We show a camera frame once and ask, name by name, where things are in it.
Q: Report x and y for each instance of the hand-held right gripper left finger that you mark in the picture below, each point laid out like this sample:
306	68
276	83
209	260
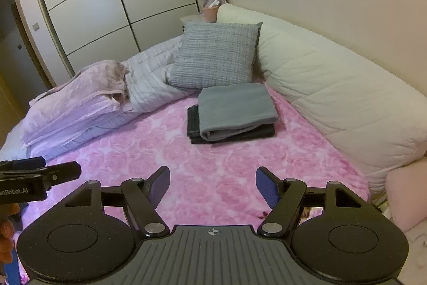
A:
160	186

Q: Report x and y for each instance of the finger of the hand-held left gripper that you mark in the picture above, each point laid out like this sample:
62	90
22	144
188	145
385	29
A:
23	163
65	171

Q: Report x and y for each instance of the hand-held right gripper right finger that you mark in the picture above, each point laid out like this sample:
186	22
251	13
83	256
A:
267	186

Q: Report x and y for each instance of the black pants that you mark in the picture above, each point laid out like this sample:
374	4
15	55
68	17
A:
193	124

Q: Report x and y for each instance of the grey sweatpants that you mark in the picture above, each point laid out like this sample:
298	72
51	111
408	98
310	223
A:
233	104

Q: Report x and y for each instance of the person's left hand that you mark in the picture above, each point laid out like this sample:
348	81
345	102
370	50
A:
7	231

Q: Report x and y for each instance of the pink floral bed sheet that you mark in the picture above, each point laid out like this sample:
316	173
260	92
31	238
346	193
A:
166	154

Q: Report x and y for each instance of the pink quilt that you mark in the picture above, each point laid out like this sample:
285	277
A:
83	84

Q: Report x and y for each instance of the lilac striped quilt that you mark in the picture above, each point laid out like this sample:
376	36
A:
150	78

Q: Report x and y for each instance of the white padded headboard cushion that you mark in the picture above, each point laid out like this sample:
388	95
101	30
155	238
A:
333	88

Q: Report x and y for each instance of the grey woven pillow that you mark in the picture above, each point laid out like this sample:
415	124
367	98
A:
213	54

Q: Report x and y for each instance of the pink cushion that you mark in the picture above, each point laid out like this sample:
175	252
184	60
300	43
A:
410	198

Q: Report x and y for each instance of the white sliding wardrobe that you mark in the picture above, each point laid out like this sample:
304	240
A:
93	4

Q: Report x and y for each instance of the white nightstand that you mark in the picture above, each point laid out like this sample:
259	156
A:
193	18

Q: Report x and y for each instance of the pink pot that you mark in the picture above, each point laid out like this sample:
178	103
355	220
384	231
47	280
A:
210	14

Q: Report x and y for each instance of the grey wall switch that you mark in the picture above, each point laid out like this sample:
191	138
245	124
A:
35	26

